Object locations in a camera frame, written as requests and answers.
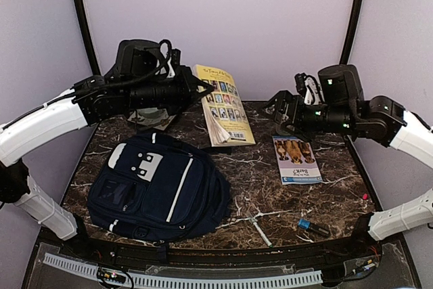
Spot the black front rail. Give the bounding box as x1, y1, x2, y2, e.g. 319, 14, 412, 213
33, 224, 407, 269

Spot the white slotted cable duct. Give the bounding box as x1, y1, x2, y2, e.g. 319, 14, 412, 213
43, 253, 323, 288

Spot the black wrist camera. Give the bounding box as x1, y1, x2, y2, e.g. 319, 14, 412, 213
318, 64, 364, 106
114, 39, 165, 81

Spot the black right frame post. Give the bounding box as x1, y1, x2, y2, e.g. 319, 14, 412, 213
339, 0, 363, 64

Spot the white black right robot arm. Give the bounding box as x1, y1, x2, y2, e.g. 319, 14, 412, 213
263, 91, 432, 258

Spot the navy blue student backpack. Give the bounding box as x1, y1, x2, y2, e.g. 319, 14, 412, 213
87, 133, 231, 242

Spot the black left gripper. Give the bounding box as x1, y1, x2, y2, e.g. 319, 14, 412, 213
125, 64, 214, 115

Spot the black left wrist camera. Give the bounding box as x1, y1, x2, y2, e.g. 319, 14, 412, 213
114, 39, 165, 81

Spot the patterned square coaster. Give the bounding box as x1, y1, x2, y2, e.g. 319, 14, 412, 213
127, 108, 175, 131

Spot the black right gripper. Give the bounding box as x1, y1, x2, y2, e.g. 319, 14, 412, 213
258, 89, 357, 142

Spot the dog cover picture book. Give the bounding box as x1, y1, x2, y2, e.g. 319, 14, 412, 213
273, 135, 323, 185

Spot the white pen with green tip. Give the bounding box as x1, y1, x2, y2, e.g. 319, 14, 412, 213
248, 210, 272, 248

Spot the yellow paperback book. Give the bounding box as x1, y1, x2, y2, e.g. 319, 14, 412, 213
193, 64, 256, 147

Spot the black marker with blue cap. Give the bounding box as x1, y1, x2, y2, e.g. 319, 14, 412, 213
298, 219, 331, 238

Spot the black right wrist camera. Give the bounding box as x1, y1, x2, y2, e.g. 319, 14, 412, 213
318, 64, 364, 106

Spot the black left frame post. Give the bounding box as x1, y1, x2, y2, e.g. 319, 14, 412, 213
73, 0, 101, 75

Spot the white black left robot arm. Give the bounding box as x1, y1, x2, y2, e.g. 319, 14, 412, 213
1, 39, 214, 259

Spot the black frame post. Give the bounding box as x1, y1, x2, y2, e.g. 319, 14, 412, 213
339, 0, 363, 64
73, 0, 101, 75

